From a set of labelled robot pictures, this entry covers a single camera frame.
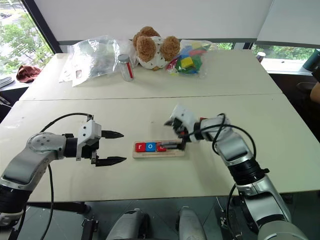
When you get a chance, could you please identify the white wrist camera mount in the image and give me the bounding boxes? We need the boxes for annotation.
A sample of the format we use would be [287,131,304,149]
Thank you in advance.
[75,119,102,161]
[169,104,199,137]

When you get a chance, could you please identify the wooden letter tray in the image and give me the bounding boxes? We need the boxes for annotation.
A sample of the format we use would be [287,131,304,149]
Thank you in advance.
[131,140,187,159]

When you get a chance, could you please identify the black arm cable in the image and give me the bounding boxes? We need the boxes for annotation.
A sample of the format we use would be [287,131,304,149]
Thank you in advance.
[186,113,258,176]
[39,112,94,240]

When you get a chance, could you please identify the dark teal container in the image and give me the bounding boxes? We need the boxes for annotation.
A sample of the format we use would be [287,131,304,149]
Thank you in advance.
[302,48,320,74]

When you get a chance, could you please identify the bag of colourful blocks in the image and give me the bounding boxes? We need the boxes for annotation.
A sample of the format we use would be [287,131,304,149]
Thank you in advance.
[164,39,219,79]

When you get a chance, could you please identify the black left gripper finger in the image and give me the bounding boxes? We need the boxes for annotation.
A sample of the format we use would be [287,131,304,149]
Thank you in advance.
[95,156,128,168]
[100,129,125,140]

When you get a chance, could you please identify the clear plastic bag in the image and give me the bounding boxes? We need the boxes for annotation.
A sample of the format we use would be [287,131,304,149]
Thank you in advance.
[67,34,120,81]

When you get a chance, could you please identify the white paper sheet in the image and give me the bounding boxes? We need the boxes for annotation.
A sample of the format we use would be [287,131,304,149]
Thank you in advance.
[58,58,88,88]

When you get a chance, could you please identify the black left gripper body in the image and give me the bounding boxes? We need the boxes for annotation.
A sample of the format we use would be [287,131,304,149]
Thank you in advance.
[81,139,101,166]

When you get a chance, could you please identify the black table frame bar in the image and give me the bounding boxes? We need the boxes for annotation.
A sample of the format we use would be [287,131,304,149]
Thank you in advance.
[26,201,91,215]

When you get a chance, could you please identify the clear jar grey lid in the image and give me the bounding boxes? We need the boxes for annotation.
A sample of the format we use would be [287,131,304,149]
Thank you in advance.
[117,53,135,82]

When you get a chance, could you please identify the black chair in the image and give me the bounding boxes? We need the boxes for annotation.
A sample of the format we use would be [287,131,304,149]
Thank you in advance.
[295,81,318,99]

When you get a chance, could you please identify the grey rounded robot leg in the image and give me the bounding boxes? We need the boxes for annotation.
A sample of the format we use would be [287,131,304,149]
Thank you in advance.
[106,208,151,240]
[178,205,208,240]

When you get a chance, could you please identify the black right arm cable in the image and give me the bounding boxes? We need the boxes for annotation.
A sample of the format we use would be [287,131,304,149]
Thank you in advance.
[186,113,258,176]

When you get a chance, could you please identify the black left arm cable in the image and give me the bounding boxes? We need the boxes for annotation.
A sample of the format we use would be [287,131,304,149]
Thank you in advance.
[39,112,94,240]

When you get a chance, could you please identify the dark red cloth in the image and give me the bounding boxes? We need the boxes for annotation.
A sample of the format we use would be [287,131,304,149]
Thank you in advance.
[15,64,42,84]

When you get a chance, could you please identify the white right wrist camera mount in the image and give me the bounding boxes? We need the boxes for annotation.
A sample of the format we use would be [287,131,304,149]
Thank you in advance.
[169,104,199,137]

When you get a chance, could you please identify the brown white plush toy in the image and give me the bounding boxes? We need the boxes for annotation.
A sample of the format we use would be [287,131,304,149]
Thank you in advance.
[132,25,182,72]

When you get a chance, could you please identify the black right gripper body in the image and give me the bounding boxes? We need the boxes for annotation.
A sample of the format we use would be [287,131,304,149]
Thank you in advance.
[172,118,189,141]

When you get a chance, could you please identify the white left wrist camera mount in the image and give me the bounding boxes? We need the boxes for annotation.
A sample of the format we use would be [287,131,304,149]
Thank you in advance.
[75,119,102,161]

